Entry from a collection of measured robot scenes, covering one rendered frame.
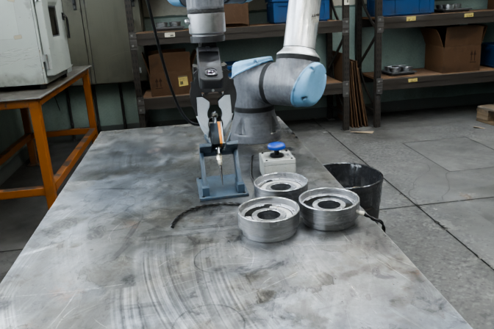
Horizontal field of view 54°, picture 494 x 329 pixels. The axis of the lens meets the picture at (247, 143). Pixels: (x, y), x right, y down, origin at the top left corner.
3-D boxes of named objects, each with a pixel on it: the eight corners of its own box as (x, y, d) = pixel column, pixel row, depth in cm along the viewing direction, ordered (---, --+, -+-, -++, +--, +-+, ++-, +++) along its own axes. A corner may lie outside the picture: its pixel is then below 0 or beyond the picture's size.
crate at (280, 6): (319, 20, 464) (318, -5, 458) (331, 20, 428) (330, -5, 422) (265, 23, 459) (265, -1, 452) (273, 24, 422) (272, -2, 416)
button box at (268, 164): (296, 178, 106) (295, 157, 105) (265, 181, 106) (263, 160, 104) (288, 167, 114) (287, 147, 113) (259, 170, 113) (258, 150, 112)
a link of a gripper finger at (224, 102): (234, 128, 108) (226, 88, 106) (237, 134, 103) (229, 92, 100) (220, 131, 108) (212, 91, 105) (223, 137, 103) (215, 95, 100)
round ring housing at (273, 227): (303, 243, 77) (302, 219, 76) (237, 246, 78) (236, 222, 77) (297, 216, 87) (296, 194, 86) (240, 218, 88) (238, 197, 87)
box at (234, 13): (257, 26, 417) (254, -21, 407) (197, 29, 411) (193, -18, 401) (251, 24, 458) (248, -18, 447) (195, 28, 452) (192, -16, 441)
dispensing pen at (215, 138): (216, 183, 97) (206, 107, 102) (215, 189, 101) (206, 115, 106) (226, 183, 97) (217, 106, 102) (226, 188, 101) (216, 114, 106)
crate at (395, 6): (416, 13, 475) (417, -10, 469) (435, 14, 439) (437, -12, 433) (364, 17, 469) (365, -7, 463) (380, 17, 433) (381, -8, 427)
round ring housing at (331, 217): (291, 228, 83) (290, 206, 81) (308, 205, 92) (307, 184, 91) (353, 236, 79) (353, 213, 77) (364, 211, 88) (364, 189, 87)
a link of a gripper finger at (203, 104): (208, 132, 108) (209, 91, 105) (210, 139, 102) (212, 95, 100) (194, 132, 107) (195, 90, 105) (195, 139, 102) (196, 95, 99)
